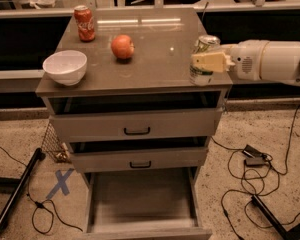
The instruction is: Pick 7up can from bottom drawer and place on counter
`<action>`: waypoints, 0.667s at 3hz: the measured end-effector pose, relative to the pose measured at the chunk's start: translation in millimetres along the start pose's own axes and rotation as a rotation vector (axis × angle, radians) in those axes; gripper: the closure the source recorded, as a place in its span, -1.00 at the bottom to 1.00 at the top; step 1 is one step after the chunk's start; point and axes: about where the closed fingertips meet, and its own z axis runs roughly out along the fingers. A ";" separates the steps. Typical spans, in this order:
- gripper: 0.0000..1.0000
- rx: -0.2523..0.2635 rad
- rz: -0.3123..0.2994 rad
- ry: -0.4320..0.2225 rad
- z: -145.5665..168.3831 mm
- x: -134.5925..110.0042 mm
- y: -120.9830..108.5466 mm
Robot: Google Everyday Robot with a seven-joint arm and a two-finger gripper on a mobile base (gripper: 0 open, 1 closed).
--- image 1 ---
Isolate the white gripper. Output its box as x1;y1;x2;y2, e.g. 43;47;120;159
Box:
191;40;269;81

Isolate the green 7up can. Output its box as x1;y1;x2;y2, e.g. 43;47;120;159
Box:
189;35;220;86

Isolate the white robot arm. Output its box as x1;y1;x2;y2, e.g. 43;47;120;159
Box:
190;40;300;87

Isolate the grey drawer cabinet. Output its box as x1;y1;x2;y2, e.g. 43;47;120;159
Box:
35;7;234;240

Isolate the red coca-cola can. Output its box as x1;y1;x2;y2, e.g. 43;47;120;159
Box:
74;5;95;42

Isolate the open bottom drawer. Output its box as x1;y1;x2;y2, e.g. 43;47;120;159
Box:
78;168;212;240

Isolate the red apple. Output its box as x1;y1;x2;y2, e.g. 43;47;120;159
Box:
111;35;134;59

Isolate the black power adapter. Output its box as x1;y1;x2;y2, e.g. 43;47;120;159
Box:
242;145;266;167

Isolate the white bowl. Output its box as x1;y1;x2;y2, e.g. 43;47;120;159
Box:
42;50;87;86

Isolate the black bar right floor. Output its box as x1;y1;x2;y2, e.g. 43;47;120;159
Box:
251;195;300;240

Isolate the black bar floor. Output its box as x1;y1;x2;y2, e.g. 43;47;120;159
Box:
0;148;45;231
251;195;300;240

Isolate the blue tape cross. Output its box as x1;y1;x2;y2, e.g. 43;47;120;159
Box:
46;168;74;200

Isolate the black bar left floor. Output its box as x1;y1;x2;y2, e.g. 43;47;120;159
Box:
0;148;45;231

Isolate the top drawer with handle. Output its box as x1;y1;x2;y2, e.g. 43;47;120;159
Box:
50;109;222;142

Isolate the drawer with handle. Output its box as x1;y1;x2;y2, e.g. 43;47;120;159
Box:
50;109;222;142
70;147;208;173

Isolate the middle drawer with handle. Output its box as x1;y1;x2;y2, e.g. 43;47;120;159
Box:
70;147;208;173

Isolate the black cables right floor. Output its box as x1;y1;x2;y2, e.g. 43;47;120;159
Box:
210;90;300;240

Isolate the wire mesh basket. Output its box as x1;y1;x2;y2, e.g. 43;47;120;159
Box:
41;123;70;163

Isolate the black cable left floor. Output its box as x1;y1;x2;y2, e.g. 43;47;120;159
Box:
0;139;84;236

